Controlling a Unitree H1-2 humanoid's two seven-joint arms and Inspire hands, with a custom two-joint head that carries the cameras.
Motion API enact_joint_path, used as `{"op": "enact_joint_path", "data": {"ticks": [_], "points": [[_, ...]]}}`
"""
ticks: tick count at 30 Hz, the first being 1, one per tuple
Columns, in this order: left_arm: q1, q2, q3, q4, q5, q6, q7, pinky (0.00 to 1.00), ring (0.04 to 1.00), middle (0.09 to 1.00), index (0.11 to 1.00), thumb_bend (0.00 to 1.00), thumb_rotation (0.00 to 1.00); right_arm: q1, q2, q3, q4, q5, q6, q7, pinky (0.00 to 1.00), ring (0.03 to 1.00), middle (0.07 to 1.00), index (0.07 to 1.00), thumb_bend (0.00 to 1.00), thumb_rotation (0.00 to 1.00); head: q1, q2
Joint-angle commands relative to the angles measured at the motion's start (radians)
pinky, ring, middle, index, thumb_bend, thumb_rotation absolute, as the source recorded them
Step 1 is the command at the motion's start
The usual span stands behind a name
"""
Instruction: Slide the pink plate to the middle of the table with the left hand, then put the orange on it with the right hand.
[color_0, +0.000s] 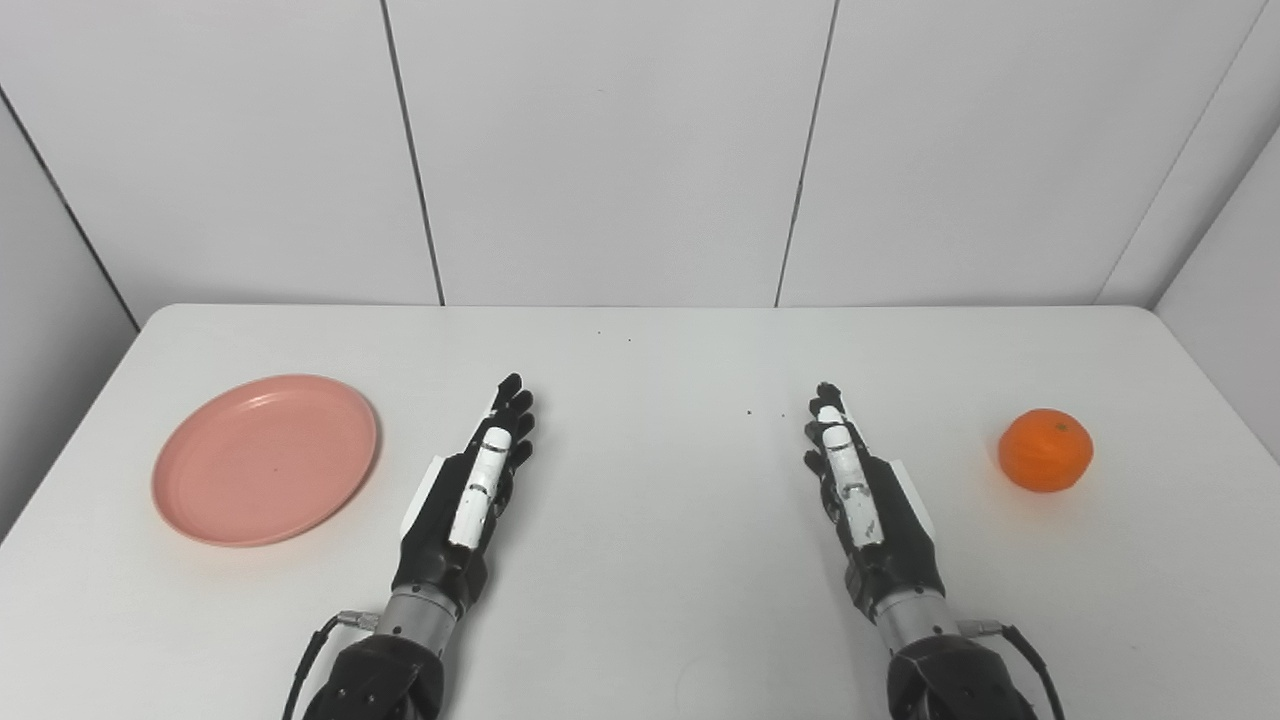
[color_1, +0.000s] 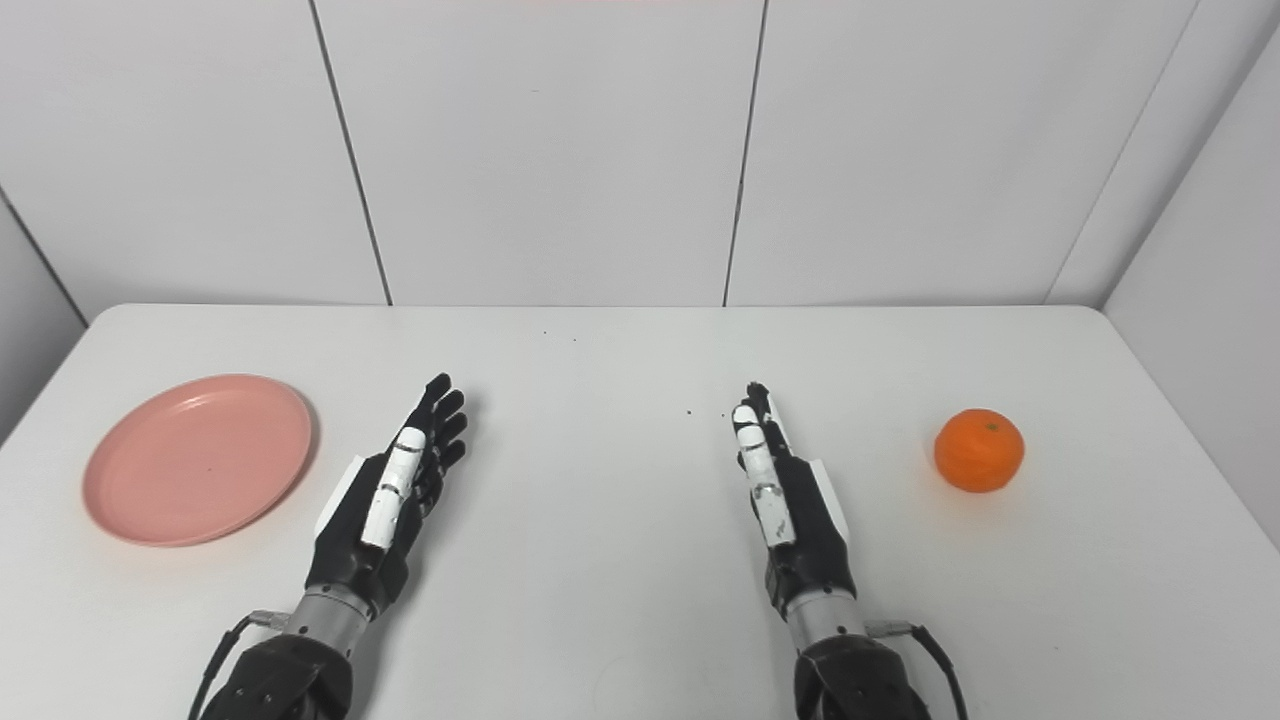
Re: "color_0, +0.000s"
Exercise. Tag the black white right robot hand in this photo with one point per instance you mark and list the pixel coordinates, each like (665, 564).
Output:
(890, 540)

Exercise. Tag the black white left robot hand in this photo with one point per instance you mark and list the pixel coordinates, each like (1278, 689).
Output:
(440, 530)

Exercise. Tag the orange fruit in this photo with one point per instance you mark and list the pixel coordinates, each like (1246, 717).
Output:
(1045, 450)

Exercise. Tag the pink round plate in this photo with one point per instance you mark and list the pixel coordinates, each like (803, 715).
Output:
(265, 460)

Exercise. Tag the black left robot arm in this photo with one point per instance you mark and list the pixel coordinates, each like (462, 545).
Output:
(380, 680)

